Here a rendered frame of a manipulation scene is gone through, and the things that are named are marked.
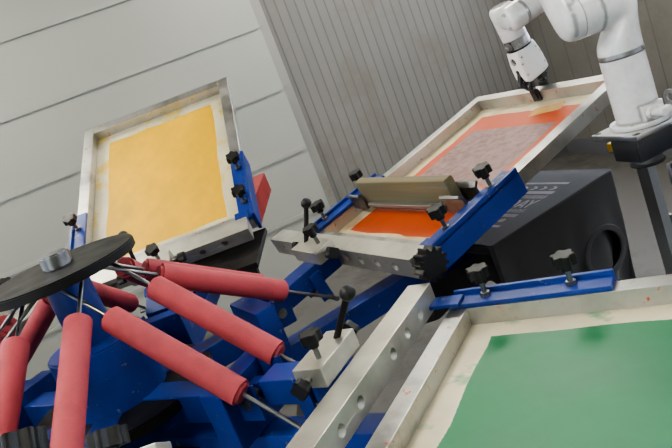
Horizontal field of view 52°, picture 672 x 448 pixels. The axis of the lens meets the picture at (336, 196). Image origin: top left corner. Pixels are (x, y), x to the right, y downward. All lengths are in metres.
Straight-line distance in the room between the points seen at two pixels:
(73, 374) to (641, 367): 0.89
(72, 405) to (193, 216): 1.10
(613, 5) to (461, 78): 3.99
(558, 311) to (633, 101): 0.53
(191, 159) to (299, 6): 2.80
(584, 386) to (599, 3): 0.81
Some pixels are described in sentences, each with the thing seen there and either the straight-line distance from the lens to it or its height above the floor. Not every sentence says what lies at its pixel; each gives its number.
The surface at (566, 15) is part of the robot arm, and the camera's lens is 1.53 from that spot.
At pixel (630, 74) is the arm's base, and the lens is 1.59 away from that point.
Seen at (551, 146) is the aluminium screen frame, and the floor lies 1.12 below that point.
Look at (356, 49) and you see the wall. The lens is 5.15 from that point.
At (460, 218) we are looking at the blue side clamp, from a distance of 1.53.
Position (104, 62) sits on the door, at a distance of 4.75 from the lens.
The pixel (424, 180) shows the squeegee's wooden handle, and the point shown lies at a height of 1.15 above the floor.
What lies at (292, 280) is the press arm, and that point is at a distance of 1.64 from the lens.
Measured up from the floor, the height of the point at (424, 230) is 1.03.
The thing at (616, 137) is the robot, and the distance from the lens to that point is 1.60.
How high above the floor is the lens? 1.54
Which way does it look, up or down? 12 degrees down
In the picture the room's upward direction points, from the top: 21 degrees counter-clockwise
